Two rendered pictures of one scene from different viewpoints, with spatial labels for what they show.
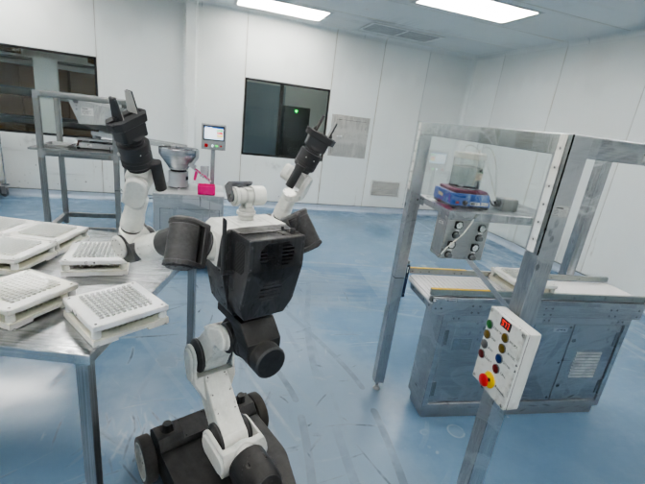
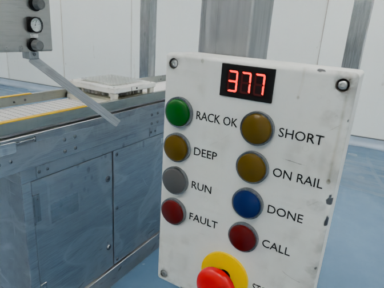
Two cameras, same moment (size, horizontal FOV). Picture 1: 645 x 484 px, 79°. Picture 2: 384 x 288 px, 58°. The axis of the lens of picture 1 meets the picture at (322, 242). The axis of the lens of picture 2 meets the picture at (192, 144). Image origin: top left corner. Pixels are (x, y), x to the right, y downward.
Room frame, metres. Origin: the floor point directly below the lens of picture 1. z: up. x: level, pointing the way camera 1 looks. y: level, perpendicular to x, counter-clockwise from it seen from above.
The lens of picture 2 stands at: (0.89, -0.33, 1.10)
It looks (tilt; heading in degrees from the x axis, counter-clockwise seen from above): 19 degrees down; 312
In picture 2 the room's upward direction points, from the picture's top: 4 degrees clockwise
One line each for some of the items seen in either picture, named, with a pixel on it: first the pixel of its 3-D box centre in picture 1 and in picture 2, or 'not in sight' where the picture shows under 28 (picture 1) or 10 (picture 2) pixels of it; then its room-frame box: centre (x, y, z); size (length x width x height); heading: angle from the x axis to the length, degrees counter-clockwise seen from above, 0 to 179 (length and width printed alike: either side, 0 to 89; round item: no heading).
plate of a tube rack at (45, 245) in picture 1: (8, 249); not in sight; (1.51, 1.32, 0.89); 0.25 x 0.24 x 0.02; 1
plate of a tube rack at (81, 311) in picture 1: (116, 303); not in sight; (1.17, 0.67, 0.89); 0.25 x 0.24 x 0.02; 142
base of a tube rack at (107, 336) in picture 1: (116, 316); not in sight; (1.17, 0.67, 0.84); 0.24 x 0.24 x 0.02; 52
